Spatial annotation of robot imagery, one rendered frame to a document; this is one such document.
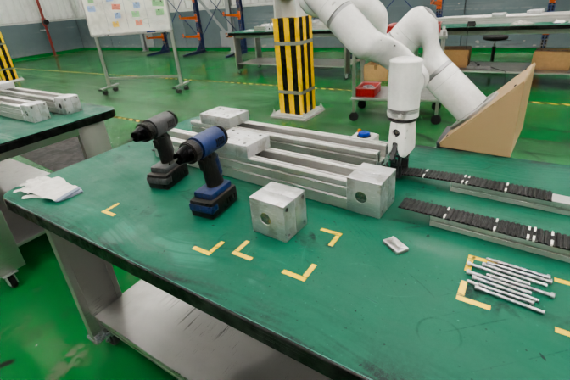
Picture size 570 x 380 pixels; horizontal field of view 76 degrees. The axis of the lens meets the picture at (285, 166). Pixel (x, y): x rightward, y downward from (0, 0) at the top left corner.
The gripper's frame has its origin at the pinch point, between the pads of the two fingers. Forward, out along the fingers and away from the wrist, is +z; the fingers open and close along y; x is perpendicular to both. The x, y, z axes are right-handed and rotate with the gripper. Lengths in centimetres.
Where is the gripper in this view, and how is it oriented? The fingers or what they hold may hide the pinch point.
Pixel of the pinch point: (399, 167)
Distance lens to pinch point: 112.8
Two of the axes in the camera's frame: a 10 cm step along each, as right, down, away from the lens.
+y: 5.8, -3.8, 7.2
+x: -8.1, -1.9, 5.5
